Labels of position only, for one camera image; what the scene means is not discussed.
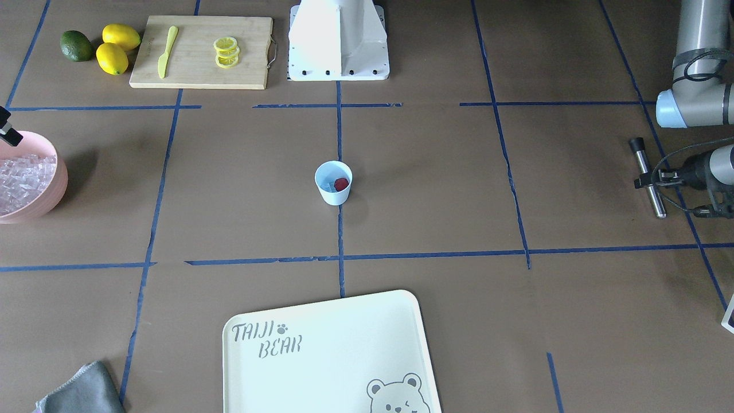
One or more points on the grey folded cloth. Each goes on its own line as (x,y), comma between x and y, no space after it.
(90,389)

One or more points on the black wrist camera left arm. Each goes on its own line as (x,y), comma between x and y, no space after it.
(720,204)

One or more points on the steel muddler with black tip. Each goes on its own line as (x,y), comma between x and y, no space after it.
(638,149)

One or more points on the yellow lemon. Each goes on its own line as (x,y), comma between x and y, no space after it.
(122,35)
(112,59)

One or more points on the lemon slices stack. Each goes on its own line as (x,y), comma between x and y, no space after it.
(227,52)

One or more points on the green avocado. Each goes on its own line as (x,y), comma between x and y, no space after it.
(76,47)

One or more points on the red strawberry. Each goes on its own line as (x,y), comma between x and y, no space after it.
(341,184)

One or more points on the pink bowl of ice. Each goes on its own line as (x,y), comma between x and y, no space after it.
(34,178)

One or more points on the bamboo cutting board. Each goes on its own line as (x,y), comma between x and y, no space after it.
(192,60)

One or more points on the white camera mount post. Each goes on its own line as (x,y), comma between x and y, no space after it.
(338,41)

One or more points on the light blue plastic cup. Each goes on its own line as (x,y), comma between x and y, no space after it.
(332,170)

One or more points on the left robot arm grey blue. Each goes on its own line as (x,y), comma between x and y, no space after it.
(698,96)

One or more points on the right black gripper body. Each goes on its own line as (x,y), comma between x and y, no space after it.
(8,131)

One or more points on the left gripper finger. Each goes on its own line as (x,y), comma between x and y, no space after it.
(665,174)
(654,182)

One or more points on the clear ice cube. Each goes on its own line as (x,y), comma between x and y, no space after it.
(328,186)

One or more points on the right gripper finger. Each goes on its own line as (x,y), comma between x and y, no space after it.
(11,137)

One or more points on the cream bear serving tray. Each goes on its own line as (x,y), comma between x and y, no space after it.
(366,353)

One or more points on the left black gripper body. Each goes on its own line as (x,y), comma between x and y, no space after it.
(696,171)

